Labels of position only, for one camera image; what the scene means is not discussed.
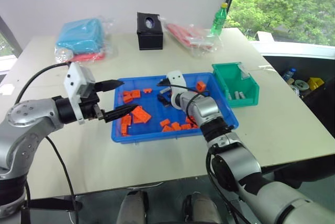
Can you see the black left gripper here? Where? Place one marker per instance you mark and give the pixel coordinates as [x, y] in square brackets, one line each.
[89, 103]

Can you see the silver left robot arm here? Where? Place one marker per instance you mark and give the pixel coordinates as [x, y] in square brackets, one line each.
[31, 119]

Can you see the green plastic bottle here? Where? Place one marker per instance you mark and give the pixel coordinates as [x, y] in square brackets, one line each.
[217, 20]

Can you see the orange plastic block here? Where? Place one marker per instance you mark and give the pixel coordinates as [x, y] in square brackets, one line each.
[167, 129]
[126, 121]
[124, 130]
[165, 122]
[147, 91]
[189, 120]
[127, 93]
[176, 126]
[200, 85]
[136, 94]
[186, 126]
[128, 99]

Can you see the large orange plastic plate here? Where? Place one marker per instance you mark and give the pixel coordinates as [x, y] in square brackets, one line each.
[141, 115]

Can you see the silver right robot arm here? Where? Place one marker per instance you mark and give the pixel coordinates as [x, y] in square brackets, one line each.
[235, 161]

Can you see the clear bag of red items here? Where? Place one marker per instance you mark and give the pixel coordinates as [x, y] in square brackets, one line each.
[188, 37]

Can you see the grey tape roll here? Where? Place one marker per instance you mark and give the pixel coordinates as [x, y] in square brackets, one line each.
[301, 85]

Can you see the clear water bottle blue cap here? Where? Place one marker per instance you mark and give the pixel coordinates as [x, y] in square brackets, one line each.
[289, 74]

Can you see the bagged red cloth pack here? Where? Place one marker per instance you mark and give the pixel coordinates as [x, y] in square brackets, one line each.
[89, 57]

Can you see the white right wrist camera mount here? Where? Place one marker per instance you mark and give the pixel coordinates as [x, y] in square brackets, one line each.
[176, 77]

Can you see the bagged blue cloth pack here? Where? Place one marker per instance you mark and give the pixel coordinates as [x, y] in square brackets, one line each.
[81, 34]

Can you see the yellow plastic part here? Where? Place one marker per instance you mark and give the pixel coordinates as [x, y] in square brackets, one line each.
[315, 82]

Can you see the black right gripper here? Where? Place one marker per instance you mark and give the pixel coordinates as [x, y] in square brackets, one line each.
[169, 92]

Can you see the black storage crate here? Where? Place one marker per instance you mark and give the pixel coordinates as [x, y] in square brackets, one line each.
[288, 63]

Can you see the grey battery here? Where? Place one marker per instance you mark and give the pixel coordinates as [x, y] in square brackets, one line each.
[236, 95]
[163, 91]
[230, 96]
[242, 95]

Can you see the green plastic bin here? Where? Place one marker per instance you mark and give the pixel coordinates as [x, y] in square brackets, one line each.
[235, 82]

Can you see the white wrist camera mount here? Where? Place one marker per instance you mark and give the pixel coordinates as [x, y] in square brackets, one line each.
[74, 80]
[176, 77]

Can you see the dark rounded robot foot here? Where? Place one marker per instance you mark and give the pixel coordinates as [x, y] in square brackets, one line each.
[133, 207]
[200, 208]

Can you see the blue plastic bin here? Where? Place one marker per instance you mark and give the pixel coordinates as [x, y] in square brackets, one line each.
[157, 110]

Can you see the small white flat piece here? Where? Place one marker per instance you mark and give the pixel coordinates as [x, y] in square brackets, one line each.
[6, 89]

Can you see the black tissue box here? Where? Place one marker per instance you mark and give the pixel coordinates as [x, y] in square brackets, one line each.
[150, 35]

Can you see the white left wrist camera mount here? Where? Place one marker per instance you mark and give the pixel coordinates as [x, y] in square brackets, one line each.
[74, 80]

